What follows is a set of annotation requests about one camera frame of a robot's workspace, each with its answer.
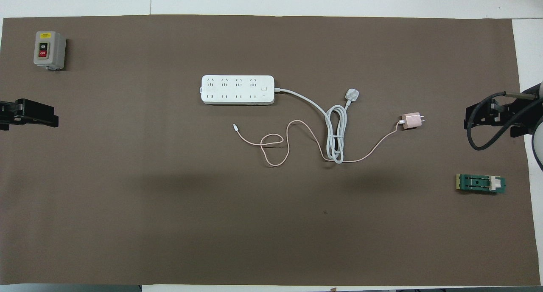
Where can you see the grey on-off switch box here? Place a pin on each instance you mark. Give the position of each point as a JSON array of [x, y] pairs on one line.
[[49, 50]]

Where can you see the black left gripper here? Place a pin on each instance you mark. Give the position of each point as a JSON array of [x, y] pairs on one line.
[[29, 111]]

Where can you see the brown table mat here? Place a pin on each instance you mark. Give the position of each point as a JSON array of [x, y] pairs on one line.
[[254, 224]]

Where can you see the green knife switch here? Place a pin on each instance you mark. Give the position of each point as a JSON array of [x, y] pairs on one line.
[[479, 183]]

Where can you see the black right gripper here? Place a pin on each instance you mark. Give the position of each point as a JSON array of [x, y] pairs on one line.
[[519, 107]]

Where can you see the pink charger adapter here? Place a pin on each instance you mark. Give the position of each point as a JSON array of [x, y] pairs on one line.
[[411, 121]]

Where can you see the white power strip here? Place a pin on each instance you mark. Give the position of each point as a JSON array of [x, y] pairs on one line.
[[237, 89]]

